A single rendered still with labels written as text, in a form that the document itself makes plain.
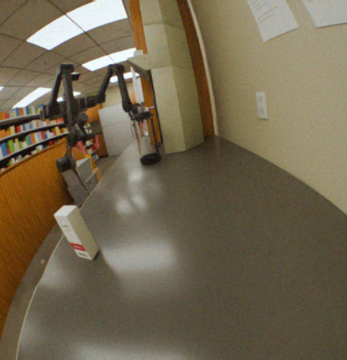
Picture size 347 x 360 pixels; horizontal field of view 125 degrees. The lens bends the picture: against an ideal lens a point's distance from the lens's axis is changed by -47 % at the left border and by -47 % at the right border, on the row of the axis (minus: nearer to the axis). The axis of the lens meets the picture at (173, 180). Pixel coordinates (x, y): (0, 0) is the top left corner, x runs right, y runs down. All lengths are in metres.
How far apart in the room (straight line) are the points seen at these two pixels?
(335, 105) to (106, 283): 0.62
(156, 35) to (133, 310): 1.04
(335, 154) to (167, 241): 0.47
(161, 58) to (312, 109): 0.72
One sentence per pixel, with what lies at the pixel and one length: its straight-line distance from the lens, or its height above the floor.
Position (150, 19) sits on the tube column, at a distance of 1.05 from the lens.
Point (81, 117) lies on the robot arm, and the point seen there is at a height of 1.25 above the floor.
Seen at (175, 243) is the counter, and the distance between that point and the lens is 0.31.
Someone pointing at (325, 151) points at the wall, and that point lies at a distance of 0.51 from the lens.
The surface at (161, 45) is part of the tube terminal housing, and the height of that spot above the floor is 1.55.
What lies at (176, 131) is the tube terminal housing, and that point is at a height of 1.05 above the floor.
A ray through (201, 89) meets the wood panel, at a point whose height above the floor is 1.30.
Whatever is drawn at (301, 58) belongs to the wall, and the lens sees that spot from 0.56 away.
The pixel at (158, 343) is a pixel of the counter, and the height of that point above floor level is 0.94.
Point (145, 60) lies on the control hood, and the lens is 0.92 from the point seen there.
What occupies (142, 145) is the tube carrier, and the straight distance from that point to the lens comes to 0.75.
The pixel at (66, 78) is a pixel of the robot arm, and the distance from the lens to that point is 1.12.
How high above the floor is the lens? 1.16
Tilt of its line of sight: 24 degrees down
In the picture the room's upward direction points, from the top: 10 degrees counter-clockwise
